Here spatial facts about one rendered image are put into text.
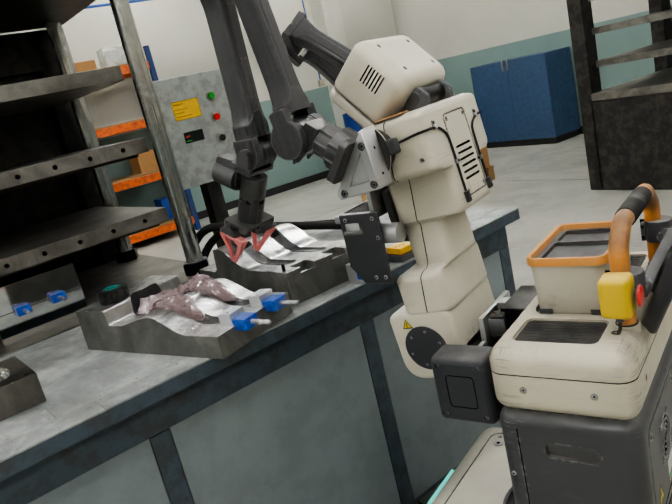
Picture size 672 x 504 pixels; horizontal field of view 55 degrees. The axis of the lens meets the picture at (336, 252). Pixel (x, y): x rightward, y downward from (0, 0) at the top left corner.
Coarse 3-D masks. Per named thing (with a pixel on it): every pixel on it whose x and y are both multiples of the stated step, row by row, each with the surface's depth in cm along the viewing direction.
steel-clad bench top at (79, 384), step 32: (480, 224) 204; (352, 288) 171; (288, 320) 159; (32, 352) 181; (64, 352) 174; (96, 352) 168; (128, 352) 162; (64, 384) 151; (96, 384) 146; (128, 384) 142; (32, 416) 137; (64, 416) 133; (0, 448) 125
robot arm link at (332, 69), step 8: (288, 48) 177; (296, 56) 178; (304, 56) 178; (312, 56) 179; (296, 64) 180; (312, 64) 181; (320, 64) 180; (328, 64) 181; (320, 72) 184; (328, 72) 181; (336, 72) 182; (328, 80) 186
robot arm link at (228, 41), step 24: (216, 0) 127; (216, 24) 130; (216, 48) 132; (240, 48) 131; (240, 72) 131; (240, 96) 132; (240, 120) 134; (264, 120) 136; (240, 144) 135; (264, 144) 136
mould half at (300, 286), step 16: (288, 224) 204; (272, 240) 195; (304, 240) 197; (224, 256) 189; (240, 256) 187; (272, 256) 188; (288, 256) 185; (304, 256) 178; (320, 256) 174; (208, 272) 201; (224, 272) 192; (240, 272) 185; (256, 272) 177; (272, 272) 171; (288, 272) 166; (304, 272) 169; (320, 272) 173; (336, 272) 176; (256, 288) 180; (272, 288) 174; (288, 288) 167; (304, 288) 170; (320, 288) 173
